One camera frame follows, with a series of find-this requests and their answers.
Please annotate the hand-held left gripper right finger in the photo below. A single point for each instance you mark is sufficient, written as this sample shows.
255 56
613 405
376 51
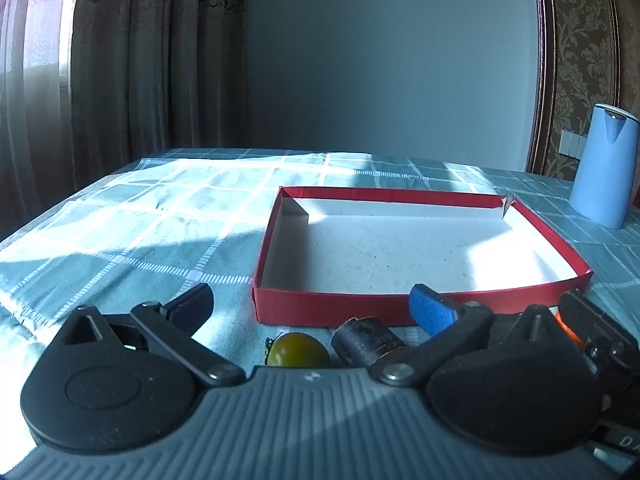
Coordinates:
429 314

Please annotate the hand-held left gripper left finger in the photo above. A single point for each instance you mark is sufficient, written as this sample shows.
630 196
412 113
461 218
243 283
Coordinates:
194 302

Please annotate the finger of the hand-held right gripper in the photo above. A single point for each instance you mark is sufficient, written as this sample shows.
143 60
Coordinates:
607 340

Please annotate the dark eggplant piece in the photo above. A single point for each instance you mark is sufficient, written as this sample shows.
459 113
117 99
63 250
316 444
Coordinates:
367 342

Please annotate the red shallow cardboard box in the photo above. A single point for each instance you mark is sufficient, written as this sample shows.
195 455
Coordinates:
380 255

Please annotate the yellow-green tomato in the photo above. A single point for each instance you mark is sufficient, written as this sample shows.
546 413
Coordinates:
298 351

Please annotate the teal checked tablecloth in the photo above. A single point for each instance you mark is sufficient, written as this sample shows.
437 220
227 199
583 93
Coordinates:
125 220

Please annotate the light blue electric kettle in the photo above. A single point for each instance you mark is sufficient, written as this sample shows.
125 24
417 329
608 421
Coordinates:
605 170

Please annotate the brown patterned curtain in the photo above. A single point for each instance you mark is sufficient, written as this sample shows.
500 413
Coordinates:
125 60

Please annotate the white wall switch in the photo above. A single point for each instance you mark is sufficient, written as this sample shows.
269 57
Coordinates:
573 142

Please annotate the brown wooden door frame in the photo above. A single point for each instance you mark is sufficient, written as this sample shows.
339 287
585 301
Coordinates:
542 60

